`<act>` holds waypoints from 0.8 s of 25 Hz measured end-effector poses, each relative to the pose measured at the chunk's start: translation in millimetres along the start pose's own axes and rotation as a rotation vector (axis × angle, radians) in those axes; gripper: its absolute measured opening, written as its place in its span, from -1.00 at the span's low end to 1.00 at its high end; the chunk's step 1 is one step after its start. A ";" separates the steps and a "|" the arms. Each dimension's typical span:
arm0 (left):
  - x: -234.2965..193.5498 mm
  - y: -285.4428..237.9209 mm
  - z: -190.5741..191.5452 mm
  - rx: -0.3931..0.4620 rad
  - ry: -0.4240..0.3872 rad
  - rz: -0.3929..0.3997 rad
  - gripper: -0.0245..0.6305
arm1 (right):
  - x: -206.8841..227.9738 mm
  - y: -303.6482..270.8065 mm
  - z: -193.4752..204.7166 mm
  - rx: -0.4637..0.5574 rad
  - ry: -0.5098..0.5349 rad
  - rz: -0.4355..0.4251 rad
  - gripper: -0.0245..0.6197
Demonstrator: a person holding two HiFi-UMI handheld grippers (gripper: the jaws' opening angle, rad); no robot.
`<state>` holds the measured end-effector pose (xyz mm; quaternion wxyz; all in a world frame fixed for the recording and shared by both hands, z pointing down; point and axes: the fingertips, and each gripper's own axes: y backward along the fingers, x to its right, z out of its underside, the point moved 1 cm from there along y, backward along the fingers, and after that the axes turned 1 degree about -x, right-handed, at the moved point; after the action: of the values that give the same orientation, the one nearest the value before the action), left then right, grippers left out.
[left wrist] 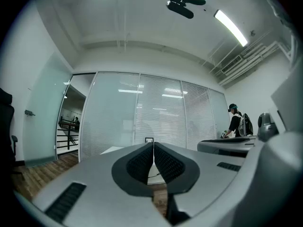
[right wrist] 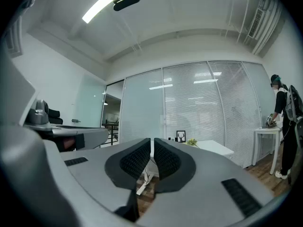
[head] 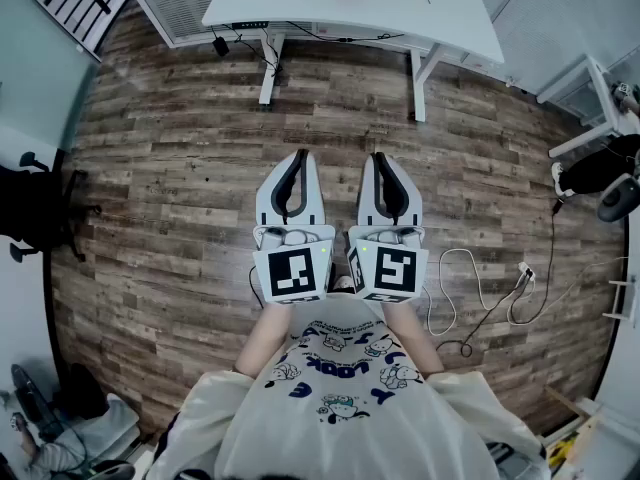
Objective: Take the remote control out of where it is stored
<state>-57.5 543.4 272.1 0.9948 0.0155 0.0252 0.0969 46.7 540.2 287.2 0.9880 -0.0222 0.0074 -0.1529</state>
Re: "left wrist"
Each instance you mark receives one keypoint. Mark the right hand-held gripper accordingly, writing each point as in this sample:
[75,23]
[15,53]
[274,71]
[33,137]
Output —
[291,103]

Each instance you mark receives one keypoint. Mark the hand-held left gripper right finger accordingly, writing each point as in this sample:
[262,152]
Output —
[208,181]

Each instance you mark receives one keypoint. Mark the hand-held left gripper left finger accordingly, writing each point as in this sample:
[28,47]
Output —
[99,193]

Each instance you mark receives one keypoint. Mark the black stair railing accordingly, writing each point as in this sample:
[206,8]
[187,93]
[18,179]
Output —
[68,138]

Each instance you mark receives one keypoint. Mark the glass partition with blinds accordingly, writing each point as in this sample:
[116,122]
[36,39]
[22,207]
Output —
[113,107]

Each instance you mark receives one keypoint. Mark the frosted glass door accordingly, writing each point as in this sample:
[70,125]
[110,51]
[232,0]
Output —
[45,115]

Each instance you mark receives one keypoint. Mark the white ceiling air vent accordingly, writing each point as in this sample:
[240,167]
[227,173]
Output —
[232,64]

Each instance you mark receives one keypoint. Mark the black office chair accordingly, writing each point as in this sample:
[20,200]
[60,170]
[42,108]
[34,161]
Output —
[6,122]

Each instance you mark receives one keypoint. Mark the white ceiling pipes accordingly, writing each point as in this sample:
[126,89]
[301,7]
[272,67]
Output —
[255,55]

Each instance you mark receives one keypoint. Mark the long ceiling light panel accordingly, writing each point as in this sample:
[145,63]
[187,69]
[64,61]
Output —
[230,27]

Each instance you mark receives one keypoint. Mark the black head-mounted camera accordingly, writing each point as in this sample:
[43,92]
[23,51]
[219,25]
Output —
[182,11]

